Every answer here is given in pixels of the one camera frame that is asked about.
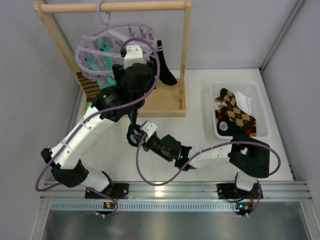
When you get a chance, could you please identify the purple round clip hanger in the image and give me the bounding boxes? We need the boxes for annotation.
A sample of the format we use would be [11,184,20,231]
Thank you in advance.
[74,0,157,87]

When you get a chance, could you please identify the brown argyle sock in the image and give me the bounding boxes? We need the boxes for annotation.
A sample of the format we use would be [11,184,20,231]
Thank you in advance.
[215,88,257,135]

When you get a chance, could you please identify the black sock grey blue marks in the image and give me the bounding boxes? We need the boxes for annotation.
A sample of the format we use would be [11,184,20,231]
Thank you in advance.
[126,108,145,147]

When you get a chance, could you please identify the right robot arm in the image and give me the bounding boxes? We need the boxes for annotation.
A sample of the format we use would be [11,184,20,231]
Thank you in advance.
[139,133,271,199]

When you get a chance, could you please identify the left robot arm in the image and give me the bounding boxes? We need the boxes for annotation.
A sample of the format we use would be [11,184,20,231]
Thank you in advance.
[41,58,160,195]

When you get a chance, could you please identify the thin black sock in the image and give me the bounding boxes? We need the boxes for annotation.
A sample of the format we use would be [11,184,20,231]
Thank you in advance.
[157,40,178,86]

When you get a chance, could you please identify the teal patterned sock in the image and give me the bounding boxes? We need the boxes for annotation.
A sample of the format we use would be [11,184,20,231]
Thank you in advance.
[84,37,116,90]

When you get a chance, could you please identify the brown cream striped sock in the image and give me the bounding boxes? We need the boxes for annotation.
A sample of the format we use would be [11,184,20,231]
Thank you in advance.
[76,72,100,102]

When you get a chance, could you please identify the black sock white stripes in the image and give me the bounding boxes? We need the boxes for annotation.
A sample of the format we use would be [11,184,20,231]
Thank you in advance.
[216,120,238,136]

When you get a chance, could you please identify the brown striped sock in basket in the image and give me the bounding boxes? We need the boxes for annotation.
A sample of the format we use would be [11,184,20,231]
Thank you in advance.
[214,97,225,109]

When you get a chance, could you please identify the white sock in basket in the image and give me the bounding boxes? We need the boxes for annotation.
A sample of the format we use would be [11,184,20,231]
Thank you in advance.
[234,91,252,115]

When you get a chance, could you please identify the white plastic basket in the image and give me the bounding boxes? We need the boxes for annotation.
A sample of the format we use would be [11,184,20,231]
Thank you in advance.
[209,81,271,141]

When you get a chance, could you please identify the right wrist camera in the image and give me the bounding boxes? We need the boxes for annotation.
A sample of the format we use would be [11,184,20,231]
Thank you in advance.
[140,120,158,142]

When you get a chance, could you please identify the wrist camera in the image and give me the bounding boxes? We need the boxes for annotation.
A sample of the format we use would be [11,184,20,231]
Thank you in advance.
[140,120,158,142]
[123,44,147,70]

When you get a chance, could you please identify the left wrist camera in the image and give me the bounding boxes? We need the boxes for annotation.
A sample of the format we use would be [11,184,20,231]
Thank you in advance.
[123,44,147,70]

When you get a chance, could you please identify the wooden hanger rack frame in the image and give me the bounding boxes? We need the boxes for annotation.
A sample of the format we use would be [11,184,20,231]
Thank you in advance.
[33,0,193,118]

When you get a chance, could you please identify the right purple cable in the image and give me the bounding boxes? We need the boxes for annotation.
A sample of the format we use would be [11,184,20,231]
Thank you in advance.
[136,132,281,217]

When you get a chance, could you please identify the purple cable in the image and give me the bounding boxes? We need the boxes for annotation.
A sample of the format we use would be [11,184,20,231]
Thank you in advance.
[136,132,281,217]
[34,37,161,218]

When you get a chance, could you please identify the aluminium mounting rail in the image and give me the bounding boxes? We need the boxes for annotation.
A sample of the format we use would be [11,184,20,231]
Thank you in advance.
[40,181,312,214]

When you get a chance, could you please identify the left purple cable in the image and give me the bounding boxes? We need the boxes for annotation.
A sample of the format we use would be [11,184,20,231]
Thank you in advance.
[34,37,161,218]

